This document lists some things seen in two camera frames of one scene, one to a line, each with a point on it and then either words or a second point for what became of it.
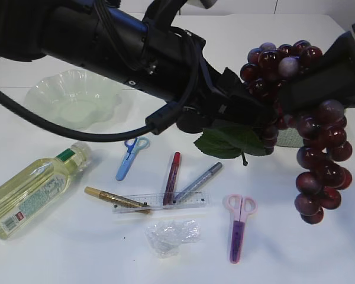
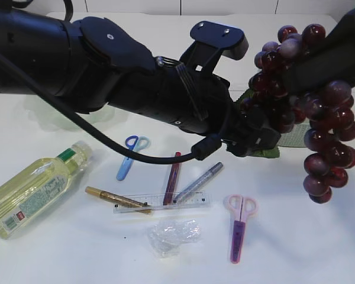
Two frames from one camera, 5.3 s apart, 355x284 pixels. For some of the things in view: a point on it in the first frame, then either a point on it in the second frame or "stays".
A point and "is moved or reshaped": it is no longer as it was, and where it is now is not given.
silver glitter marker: x=210 y=172 stays
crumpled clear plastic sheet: x=166 y=236 stays
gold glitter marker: x=118 y=200 stays
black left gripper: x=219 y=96 to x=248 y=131
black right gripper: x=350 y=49 to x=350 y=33
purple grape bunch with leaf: x=325 y=148 is moved or reshaped
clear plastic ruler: x=155 y=201 stays
